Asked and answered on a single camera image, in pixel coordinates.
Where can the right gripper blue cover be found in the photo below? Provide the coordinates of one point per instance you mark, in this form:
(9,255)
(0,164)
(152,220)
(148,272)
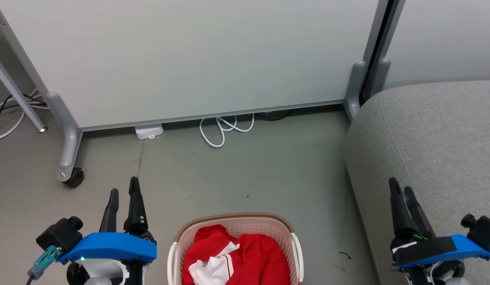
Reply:
(431,249)

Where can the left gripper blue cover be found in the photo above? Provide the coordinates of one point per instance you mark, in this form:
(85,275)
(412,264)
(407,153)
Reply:
(110,247)

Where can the red and white garment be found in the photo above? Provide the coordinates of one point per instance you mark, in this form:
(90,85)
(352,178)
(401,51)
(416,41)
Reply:
(257,259)

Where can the grey fabric sofa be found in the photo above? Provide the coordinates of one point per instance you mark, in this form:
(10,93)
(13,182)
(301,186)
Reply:
(439,158)

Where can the black caster wheel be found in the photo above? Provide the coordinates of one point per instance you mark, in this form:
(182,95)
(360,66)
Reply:
(75,178)

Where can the small black floor scrap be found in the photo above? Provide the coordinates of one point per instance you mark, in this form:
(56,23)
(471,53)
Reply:
(345,255)

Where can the white power adapter box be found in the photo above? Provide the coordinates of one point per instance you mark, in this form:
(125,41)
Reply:
(149,131)

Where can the beige plastic laundry basket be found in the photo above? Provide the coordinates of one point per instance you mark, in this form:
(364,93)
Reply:
(284,237)

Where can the grey metal table leg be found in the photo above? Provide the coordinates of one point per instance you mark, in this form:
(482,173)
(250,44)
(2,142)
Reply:
(16,95)

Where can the wide white partition board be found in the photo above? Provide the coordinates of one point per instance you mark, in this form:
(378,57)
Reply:
(189,55)

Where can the narrow white partition board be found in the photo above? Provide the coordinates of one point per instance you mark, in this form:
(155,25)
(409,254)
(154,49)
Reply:
(447,39)

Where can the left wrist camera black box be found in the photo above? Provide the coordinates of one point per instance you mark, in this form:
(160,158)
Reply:
(59,236)

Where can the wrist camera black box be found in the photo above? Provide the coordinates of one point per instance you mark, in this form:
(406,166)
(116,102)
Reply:
(59,236)
(482,233)

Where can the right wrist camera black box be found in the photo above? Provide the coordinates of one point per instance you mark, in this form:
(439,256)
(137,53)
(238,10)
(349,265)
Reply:
(482,233)

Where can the left teal camera connector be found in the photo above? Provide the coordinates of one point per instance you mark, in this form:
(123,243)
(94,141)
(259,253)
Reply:
(45,260)

